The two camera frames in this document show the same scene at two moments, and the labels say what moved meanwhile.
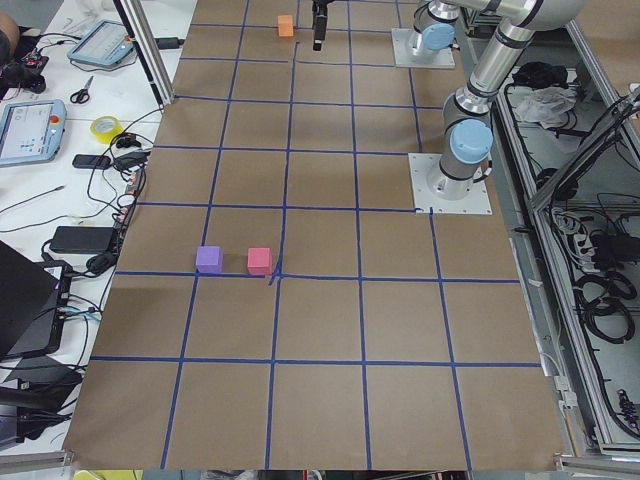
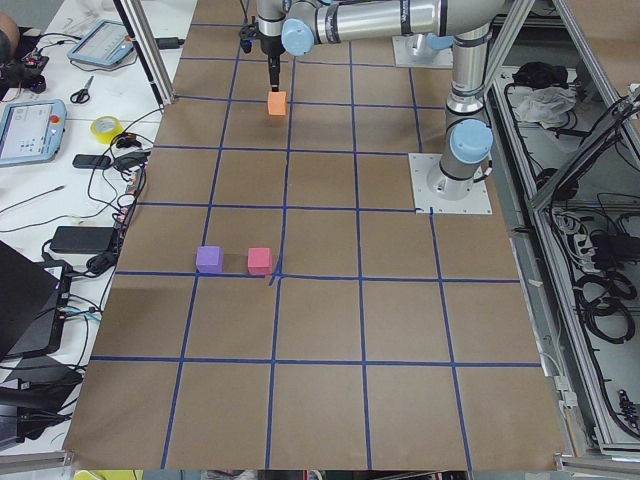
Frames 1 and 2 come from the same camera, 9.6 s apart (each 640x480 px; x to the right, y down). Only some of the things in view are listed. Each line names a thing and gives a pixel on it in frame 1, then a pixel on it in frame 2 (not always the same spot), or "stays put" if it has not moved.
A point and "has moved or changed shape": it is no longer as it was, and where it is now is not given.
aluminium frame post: (143, 33) stays put
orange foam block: (285, 26) has moved or changed shape
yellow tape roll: (105, 128) stays put
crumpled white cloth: (546, 106) stays put
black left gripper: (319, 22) to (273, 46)
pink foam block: (259, 260) stays put
